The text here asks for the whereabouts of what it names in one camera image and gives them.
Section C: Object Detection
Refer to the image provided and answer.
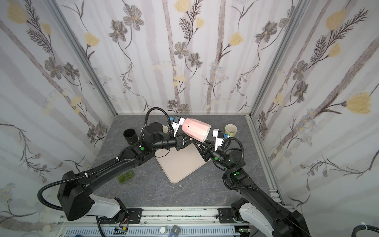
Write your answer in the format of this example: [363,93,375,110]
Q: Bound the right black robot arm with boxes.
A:
[192,137,310,237]

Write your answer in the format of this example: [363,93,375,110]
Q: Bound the grey mug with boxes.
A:
[162,125,169,134]

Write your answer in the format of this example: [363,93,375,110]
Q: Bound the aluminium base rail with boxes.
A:
[54,206,306,237]

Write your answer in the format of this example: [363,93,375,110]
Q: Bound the pink mug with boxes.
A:
[182,118,211,142]

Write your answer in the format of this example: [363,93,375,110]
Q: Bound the black mug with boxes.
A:
[123,128,139,145]

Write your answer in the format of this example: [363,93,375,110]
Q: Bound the light green mug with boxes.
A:
[225,124,237,137]

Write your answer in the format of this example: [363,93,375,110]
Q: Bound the beige plastic tray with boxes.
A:
[156,144,206,184]

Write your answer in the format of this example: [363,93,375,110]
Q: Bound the green square block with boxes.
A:
[117,170,135,184]

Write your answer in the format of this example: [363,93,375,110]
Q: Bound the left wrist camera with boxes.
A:
[170,116,185,137]

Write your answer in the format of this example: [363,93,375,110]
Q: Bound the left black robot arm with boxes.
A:
[37,108,195,221]

